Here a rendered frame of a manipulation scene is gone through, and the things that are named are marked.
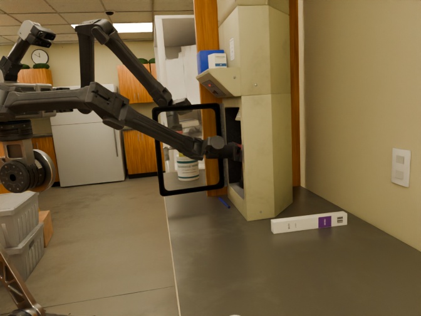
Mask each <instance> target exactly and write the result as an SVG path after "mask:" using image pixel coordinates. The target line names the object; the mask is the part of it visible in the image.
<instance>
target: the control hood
mask: <svg viewBox="0 0 421 316"><path fill-rule="evenodd" d="M196 80H198V81H199V82H200V83H201V84H202V83H204V82H206V81H208V80H210V81H211V82H212V83H213V84H215V85H216V86H217V87H218V88H219V89H220V90H221V91H222V92H223V93H225V94H226V95H225V96H219V97H217V96H215V95H214V94H213V93H212V92H211V91H210V90H209V89H208V88H206V89H208V91H210V92H211V93H212V94H213V95H214V96H215V97H216V98H225V97H239V96H241V72H240V68H239V67H231V68H209V69H207V70H206V71H204V72H202V73H201V74H199V75H197V76H196ZM202 85H203V84H202ZM203 86H204V85H203ZM204 87H205V86H204Z"/></svg>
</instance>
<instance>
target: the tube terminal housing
mask: <svg viewBox="0 0 421 316"><path fill-rule="evenodd" d="M218 30H219V49H220V50H224V53H226V64H227V68H231V67H239V68H240V72H241V96H239V97H226V98H222V103H224V109H225V108H235V107H239V109H240V113H241V140H242V144H243V145H244V163H242V166H243V179H244V200H243V199H242V198H241V197H240V196H239V195H238V194H237V192H235V190H233V188H232V187H231V186H230V185H229V180H228V188H227V195H228V198H229V199H230V200H231V201H232V203H233V204H234V205H235V207H236V208H237V209H238V210H239V211H240V213H241V214H242V215H243V216H244V217H245V219H246V220H247V221H253V220H259V219H268V218H275V217H276V216H277V215H278V214H279V213H280V212H282V211H283V210H284V209H286V208H287V207H288V206H289V205H290V204H291V203H292V202H293V173H292V138H291V74H290V39H289V15H287V14H285V13H282V12H281V11H278V10H277V9H274V8H272V7H271V6H237V7H236V9H235V10H233V12H232V13H231V14H230V15H229V16H228V17H227V19H226V20H225V21H224V22H223V23H222V24H221V25H220V26H219V28H218ZM232 37H234V60H232V61H231V56H230V43H229V40H230V39H231V38H232Z"/></svg>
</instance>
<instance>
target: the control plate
mask: <svg viewBox="0 0 421 316"><path fill-rule="evenodd" d="M202 84H203V85H204V86H205V87H206V88H208V89H209V90H210V91H211V92H212V93H213V92H214V90H215V91H220V92H217V93H218V94H217V93H216V94H215V93H213V94H214V95H215V96H217V97H219V96H225V95H226V94H225V93H223V92H222V91H221V90H220V89H219V88H218V87H217V86H216V85H215V84H213V83H212V82H211V81H210V80H208V81H206V82H204V83H202ZM211 84H212V85H211ZM209 85H210V86H209Z"/></svg>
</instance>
